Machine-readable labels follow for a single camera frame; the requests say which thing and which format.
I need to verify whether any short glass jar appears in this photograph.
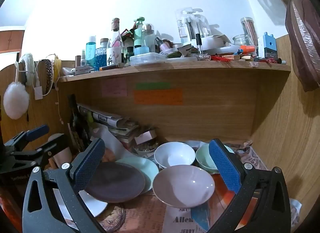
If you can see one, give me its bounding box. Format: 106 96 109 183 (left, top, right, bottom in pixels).
232 35 252 48

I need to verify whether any beaded string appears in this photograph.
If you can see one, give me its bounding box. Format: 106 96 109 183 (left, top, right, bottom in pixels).
56 88 63 123

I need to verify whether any yellow tassel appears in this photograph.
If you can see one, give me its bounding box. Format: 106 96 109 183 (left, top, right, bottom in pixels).
54 56 62 77

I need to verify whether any round blue glass bottle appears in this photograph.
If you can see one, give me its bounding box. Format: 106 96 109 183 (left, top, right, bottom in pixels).
95 38 109 71

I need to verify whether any mint green bowl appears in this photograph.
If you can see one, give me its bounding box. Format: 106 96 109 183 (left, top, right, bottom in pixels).
195 144 235 174

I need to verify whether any dark wine bottle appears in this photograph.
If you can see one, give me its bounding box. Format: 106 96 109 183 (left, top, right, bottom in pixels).
67 94 90 153

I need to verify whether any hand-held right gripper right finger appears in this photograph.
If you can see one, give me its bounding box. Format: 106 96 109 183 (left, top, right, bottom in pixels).
207 138 293 233

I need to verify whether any mint green plate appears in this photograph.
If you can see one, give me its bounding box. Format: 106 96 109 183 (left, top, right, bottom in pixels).
115 157 160 195

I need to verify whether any clear plastic food box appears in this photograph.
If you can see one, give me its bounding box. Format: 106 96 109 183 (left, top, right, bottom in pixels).
129 53 167 66

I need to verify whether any tall clear jar of sticks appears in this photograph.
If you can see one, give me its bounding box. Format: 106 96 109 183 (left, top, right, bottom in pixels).
240 17 258 48

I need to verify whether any clear blister pack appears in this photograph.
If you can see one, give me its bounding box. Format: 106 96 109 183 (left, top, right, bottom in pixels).
194 14 213 40
176 9 198 44

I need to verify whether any wooden shelf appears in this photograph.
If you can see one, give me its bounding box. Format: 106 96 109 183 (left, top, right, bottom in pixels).
58 56 292 83

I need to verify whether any orange sticky note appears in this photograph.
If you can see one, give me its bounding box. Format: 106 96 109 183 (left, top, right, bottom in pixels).
133 89 183 105

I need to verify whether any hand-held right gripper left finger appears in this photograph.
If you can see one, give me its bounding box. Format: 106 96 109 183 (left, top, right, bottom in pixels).
22 138 108 233

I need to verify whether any clear corked glass bottle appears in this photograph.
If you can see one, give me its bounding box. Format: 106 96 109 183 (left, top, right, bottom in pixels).
107 18 124 66

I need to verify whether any white fluffy pompom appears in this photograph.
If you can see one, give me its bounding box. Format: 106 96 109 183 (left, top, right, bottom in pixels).
3 82 30 119

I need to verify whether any brown curtain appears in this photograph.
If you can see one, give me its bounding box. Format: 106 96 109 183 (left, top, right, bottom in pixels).
231 0 320 92

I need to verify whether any grey bowl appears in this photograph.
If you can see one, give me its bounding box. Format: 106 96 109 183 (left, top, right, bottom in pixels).
152 164 215 208

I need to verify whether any wooden wall cabinet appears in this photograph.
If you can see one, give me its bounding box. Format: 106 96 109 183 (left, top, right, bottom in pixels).
0 26 25 53

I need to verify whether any cream mug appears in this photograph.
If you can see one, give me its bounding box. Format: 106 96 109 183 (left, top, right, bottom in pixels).
47 134 73 171

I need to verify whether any dark brown plate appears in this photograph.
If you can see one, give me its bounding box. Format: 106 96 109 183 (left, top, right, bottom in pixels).
85 161 146 203

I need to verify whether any stack of newspapers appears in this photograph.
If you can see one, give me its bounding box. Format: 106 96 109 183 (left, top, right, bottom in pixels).
77 103 140 146

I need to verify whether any brown marker pen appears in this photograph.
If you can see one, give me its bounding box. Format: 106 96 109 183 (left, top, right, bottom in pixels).
99 63 125 71

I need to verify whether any silver capped clear bottle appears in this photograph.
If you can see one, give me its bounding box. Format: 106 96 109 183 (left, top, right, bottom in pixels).
142 23 156 53

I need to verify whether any newspaper print tablecloth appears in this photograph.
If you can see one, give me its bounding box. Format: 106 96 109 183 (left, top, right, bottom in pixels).
96 143 303 233

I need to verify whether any green pump bottle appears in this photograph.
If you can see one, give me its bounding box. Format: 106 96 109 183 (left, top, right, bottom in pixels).
133 17 145 55

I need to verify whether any blue box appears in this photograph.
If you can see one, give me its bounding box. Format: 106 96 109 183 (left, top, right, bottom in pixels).
257 32 278 59

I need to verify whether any white fluffy earmuff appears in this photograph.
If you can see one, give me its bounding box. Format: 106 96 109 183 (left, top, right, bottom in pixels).
19 53 35 87

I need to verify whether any white model airplane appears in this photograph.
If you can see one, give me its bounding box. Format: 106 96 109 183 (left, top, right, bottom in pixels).
71 65 95 75

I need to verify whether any tall blue liquid bottle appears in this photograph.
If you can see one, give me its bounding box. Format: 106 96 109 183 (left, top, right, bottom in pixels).
86 36 97 69

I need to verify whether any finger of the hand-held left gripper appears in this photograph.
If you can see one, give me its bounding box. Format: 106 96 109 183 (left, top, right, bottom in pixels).
4 124 50 153
11 133 69 171

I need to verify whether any black lace headband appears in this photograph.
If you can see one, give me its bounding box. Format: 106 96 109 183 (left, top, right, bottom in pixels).
45 59 55 91

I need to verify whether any pink sticky note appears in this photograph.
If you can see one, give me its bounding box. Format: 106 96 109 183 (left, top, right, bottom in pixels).
102 78 127 97

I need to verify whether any orange garment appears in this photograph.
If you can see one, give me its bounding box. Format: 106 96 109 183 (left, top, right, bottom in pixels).
0 188 23 226

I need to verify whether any white open box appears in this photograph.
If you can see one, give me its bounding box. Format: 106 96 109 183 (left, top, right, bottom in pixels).
199 35 233 51

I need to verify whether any small bowl of beads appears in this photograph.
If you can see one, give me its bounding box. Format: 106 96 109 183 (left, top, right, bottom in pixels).
132 141 159 156

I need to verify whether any white plate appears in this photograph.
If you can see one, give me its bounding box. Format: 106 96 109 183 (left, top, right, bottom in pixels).
52 188 109 220

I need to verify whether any white bowl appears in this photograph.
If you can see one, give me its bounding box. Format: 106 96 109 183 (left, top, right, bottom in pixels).
154 142 196 169

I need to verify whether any green sticky note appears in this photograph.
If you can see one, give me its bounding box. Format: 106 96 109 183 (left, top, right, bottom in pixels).
136 82 171 90

